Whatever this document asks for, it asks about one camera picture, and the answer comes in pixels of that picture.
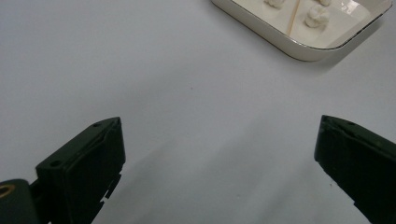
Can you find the wooden skewer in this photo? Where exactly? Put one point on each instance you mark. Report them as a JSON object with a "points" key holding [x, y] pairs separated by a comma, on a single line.
{"points": [[293, 18]]}

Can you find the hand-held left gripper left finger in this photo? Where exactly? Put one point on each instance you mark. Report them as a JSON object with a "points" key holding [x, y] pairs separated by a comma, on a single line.
{"points": [[84, 165]]}

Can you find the white marshmallow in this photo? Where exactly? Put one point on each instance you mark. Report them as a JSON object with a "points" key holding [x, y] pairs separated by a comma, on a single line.
{"points": [[324, 2], [317, 17], [275, 2]]}

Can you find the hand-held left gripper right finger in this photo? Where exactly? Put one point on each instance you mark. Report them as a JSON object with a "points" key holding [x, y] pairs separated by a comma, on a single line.
{"points": [[358, 161]]}

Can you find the white rectangular tray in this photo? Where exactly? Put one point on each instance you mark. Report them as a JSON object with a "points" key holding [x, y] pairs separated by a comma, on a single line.
{"points": [[280, 34]]}

